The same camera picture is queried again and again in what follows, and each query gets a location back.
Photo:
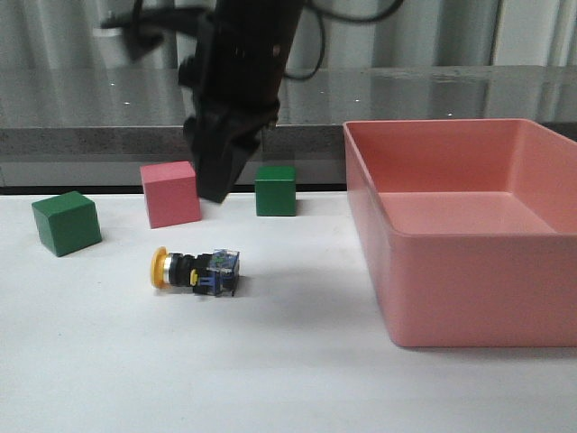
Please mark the grey curtain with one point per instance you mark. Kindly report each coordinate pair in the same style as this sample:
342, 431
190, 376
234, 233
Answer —
61, 35

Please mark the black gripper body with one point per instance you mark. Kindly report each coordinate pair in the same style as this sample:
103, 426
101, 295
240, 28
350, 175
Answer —
241, 56

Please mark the left green wooden cube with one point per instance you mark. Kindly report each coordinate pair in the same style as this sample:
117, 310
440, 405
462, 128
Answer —
67, 223

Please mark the yellow push button switch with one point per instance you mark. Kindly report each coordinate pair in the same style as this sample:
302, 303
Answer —
213, 274

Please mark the right green wooden cube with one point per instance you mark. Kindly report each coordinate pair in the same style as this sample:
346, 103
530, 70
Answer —
275, 190

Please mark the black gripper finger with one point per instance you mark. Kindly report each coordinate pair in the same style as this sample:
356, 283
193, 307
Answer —
231, 143
207, 134

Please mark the pink plastic bin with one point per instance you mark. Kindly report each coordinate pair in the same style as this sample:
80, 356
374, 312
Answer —
468, 229

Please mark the green wooden cube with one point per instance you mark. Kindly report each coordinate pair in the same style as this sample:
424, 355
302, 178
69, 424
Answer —
275, 190
67, 223

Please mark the pink wooden cube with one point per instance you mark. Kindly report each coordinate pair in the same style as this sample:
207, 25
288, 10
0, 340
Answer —
170, 191

